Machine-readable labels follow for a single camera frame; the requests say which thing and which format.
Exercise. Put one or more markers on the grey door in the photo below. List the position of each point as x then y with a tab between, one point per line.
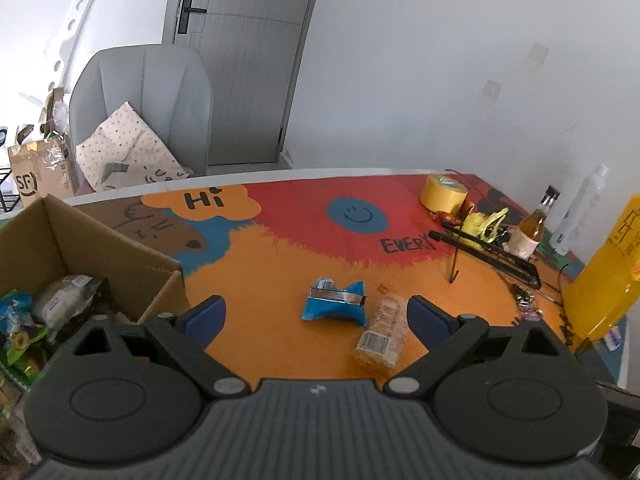
245	60

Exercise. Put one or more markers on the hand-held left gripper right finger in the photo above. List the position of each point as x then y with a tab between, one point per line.
430	320

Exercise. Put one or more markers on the yellow-green crumpled packet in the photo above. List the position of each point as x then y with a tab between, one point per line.
480	222

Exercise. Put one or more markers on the bunch of keys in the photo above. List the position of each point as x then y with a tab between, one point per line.
525	300

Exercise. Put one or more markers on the white spray bottle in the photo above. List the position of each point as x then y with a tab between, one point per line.
577	215

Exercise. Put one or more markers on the blue and green snack packet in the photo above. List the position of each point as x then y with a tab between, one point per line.
12	310

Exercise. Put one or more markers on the brown printed cardboard box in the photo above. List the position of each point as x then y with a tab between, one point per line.
35	175

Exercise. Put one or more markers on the grey chair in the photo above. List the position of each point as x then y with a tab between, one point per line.
150	80

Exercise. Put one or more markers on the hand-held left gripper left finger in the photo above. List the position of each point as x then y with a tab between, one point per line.
205	315

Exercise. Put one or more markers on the clear cracker packet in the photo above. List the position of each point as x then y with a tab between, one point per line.
382	330

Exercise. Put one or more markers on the large yellow drink bottle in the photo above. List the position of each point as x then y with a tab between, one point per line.
605	285

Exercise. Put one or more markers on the dotted cream pillow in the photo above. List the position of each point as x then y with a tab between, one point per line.
120	140

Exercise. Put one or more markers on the yellow tape roll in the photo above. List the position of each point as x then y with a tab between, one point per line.
442	195

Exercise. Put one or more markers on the glass bottle with amber liquid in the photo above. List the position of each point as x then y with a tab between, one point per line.
530	232

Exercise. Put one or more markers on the white perforated board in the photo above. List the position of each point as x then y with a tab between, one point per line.
75	25

